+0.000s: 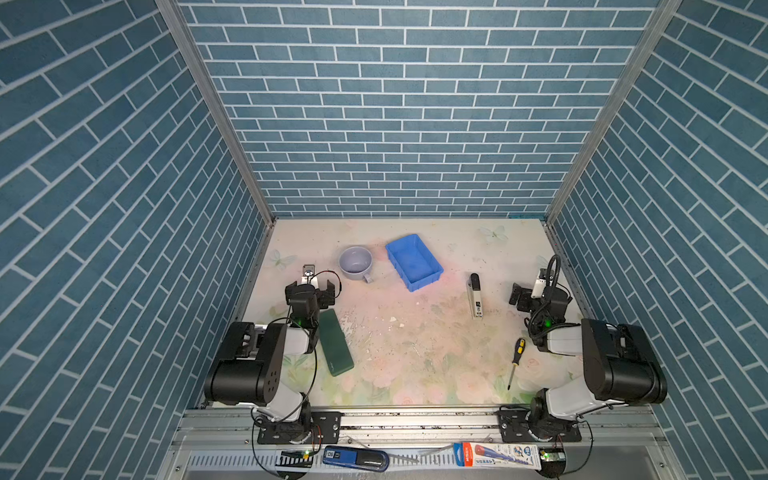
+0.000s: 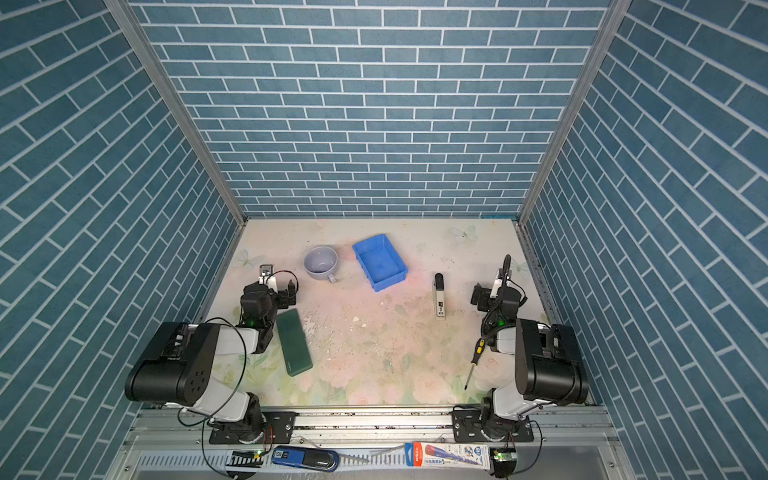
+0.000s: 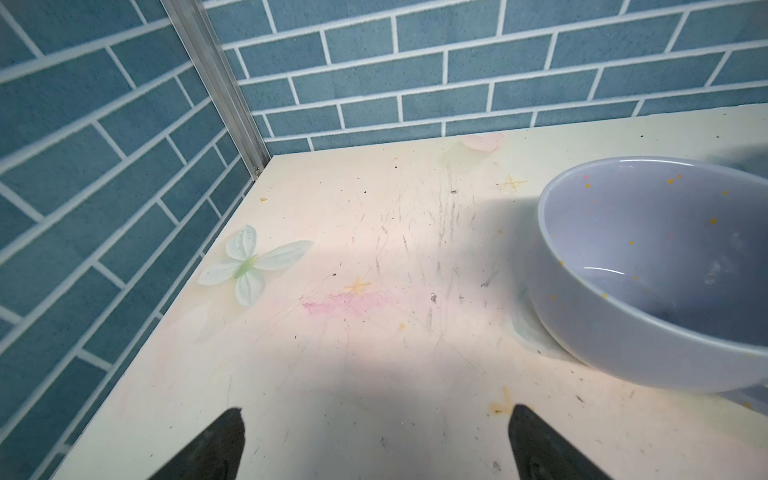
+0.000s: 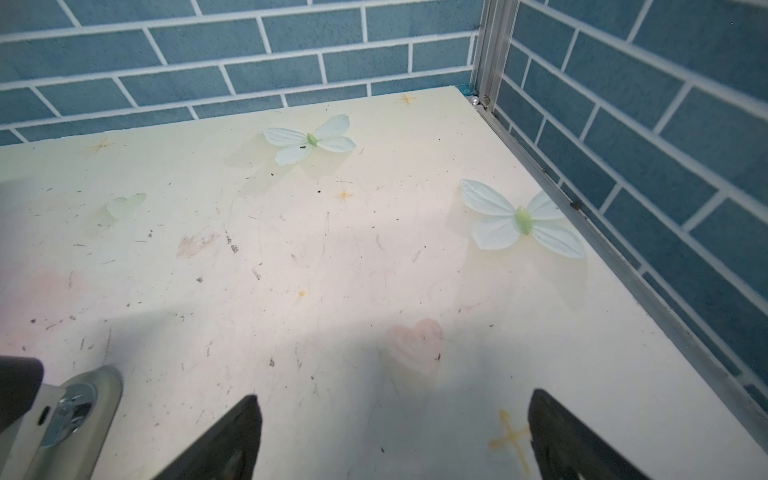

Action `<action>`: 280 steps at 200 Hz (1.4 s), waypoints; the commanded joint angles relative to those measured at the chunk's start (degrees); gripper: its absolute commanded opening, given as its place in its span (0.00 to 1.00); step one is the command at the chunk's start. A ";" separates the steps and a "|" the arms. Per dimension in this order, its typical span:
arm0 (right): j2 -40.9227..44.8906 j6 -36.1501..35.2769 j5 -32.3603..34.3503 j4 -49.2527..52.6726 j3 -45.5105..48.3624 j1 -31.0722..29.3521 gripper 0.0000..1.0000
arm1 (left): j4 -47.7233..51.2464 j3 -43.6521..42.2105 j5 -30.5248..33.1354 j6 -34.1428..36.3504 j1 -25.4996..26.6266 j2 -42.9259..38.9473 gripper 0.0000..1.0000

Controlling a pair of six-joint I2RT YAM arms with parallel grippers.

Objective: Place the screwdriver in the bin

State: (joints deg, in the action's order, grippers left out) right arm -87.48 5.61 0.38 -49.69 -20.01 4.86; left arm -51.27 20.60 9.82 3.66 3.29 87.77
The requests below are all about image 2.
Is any yellow black screwdriver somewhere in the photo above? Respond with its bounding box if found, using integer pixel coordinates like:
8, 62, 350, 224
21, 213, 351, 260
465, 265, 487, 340
464, 337, 486, 390

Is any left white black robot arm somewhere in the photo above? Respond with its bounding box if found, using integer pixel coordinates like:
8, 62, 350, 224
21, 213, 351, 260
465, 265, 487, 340
125, 264, 299, 447

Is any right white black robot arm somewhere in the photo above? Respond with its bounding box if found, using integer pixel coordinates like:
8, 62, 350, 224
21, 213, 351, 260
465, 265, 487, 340
470, 255, 590, 442

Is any blue plastic bin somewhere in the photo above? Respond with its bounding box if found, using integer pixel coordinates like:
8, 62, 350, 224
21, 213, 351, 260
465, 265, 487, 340
353, 234, 408, 292

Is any grey ceramic mug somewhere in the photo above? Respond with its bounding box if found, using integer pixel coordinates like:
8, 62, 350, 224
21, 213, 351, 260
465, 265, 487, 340
303, 246, 339, 283

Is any dark green flat case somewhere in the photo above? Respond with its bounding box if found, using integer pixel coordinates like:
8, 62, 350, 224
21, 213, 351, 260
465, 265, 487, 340
276, 309, 313, 377

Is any black silver stapler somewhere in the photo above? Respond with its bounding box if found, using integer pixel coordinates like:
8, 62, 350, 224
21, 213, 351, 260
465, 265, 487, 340
434, 273, 446, 318

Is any right green circuit board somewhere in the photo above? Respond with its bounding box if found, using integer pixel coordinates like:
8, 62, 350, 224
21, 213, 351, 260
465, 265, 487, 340
491, 448, 518, 464

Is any green circuit board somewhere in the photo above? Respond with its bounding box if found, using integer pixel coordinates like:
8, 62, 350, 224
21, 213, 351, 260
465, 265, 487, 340
225, 450, 264, 472
491, 448, 518, 464

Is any blue black handheld device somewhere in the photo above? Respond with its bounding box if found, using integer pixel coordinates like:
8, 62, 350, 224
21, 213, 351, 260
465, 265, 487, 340
272, 445, 340, 473

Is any left green circuit board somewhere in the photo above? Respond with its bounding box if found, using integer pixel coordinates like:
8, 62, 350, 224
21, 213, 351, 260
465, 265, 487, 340
225, 450, 264, 472

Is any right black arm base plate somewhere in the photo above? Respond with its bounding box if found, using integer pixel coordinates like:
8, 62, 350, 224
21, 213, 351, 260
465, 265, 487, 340
451, 408, 534, 444

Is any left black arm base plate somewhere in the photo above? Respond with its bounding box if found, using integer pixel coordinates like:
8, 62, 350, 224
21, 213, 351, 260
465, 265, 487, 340
209, 411, 296, 446

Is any aluminium mounting rail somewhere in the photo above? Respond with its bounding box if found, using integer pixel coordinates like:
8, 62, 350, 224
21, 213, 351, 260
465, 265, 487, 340
124, 405, 619, 453

